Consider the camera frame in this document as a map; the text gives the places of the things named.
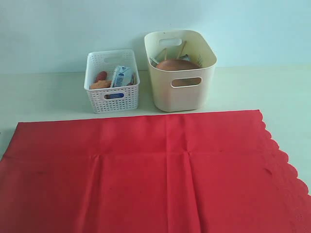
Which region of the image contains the orange fried chicken piece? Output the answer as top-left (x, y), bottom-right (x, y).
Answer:
top-left (90, 80), bottom-right (111, 90)

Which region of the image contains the pale blue ceramic bowl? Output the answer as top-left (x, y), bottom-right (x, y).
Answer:
top-left (149, 57), bottom-right (160, 67)

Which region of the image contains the stainless steel cup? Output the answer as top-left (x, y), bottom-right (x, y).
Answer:
top-left (179, 54), bottom-right (190, 61)

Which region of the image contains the blue white milk carton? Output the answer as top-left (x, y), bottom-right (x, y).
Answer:
top-left (111, 66), bottom-right (133, 87)

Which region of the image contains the red scalloped table cloth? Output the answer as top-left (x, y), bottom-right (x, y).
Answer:
top-left (0, 110), bottom-right (311, 233)

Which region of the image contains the cream plastic bin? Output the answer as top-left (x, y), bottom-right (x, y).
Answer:
top-left (144, 30), bottom-right (217, 112)

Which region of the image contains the brown wooden plate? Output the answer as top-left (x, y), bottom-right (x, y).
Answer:
top-left (156, 59), bottom-right (202, 87)

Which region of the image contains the red sausage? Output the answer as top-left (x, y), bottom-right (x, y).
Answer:
top-left (95, 71), bottom-right (107, 82)

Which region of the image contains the white woven plastic basket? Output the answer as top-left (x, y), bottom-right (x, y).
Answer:
top-left (84, 50), bottom-right (140, 114)

